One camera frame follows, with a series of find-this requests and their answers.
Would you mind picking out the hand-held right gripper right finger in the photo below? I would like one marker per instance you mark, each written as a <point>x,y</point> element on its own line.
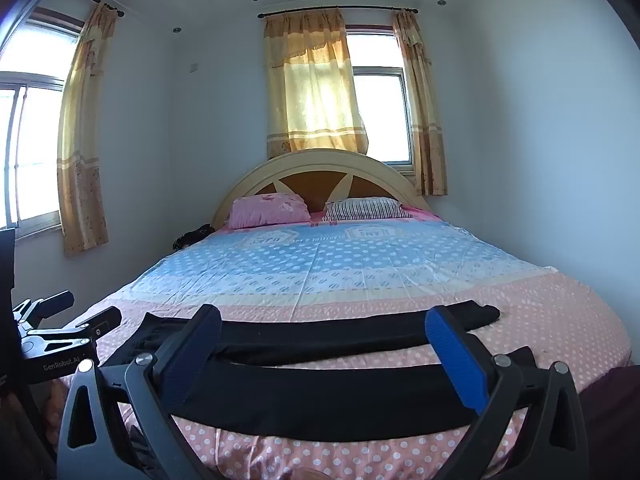
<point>455,355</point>

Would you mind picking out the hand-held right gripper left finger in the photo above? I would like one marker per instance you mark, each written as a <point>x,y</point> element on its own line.
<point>190,355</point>

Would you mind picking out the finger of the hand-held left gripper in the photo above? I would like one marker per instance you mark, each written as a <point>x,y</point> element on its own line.
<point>95,327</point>
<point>50,305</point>

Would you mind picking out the black pants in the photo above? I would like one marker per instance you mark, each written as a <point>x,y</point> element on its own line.
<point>325,395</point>

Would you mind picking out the dark cloth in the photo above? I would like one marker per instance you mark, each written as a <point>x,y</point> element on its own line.
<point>192,237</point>

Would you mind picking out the long yellow side curtain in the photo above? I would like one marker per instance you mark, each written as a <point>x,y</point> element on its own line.
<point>82,160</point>

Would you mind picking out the polka dot bed sheet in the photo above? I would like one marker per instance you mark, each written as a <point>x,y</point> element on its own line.
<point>325,270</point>

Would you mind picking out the large side window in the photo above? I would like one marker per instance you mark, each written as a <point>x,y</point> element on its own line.
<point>35,150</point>

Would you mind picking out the pink pillow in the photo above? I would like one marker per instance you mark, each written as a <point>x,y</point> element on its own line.
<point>267,210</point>

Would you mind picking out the dark red dotted bed base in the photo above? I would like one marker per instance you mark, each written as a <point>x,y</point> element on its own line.
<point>610,420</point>

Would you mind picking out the striped pillow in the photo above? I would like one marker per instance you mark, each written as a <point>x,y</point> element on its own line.
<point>365,208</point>

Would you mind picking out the cream wooden headboard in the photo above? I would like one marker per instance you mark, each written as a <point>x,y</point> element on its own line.
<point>310,180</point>

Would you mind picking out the narrow yellow curtain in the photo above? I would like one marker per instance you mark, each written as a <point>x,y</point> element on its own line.
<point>425,110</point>

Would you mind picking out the window behind headboard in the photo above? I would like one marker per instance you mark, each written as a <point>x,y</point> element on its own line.
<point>382,110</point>

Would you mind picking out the wide yellow curtain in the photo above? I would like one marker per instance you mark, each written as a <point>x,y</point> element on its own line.
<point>310,85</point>

